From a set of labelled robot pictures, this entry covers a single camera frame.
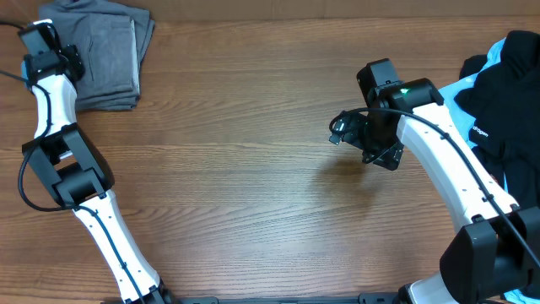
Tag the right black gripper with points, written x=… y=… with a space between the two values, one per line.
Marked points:
x=388 y=157

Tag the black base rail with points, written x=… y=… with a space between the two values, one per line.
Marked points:
x=362 y=298

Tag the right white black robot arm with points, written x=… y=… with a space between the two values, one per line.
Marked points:
x=496 y=246

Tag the grey khaki shorts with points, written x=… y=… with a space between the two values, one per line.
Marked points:
x=112 y=40

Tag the black t-shirt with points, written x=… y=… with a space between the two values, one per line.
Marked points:
x=506 y=105

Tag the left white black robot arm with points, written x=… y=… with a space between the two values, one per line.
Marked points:
x=77 y=176

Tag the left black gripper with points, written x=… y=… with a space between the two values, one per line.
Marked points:
x=70 y=51

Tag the light blue t-shirt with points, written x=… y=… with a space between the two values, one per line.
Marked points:
x=462 y=114

